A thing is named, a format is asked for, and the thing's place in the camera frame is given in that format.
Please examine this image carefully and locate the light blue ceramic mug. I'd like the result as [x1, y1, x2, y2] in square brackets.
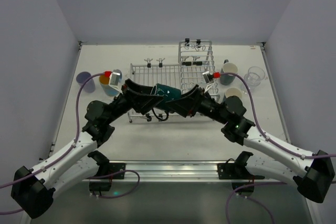
[99, 75, 119, 97]

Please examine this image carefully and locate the dark green mug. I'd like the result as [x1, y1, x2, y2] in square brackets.
[152, 83, 182, 122]

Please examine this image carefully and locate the dark blue mug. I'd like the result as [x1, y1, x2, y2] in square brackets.
[223, 88, 242, 101]

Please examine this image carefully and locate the lavender plastic cup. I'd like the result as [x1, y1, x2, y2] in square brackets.
[76, 71, 96, 93]

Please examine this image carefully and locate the grey blue mug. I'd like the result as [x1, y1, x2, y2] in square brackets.
[219, 59, 238, 86]

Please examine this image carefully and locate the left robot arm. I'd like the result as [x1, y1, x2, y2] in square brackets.
[11, 79, 164, 219]

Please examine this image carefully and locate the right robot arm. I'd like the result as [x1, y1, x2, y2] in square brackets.
[166, 86, 335, 203]

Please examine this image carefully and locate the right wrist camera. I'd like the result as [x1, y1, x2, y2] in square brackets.
[202, 71, 214, 92]

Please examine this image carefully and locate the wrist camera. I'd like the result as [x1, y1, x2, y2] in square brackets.
[202, 71, 214, 92]
[108, 69, 122, 93]

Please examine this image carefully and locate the silver wire dish rack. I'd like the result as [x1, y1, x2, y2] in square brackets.
[127, 37, 220, 124]

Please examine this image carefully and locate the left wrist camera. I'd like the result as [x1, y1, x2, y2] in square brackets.
[108, 69, 122, 93]

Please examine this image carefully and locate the aluminium frame rail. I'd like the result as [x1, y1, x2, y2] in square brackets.
[34, 158, 312, 183]

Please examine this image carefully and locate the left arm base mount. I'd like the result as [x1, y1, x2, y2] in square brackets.
[89, 163, 126, 196]

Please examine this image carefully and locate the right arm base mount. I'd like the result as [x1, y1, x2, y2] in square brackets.
[217, 158, 255, 189]

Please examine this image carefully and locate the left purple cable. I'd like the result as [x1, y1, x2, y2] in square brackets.
[0, 70, 140, 216]

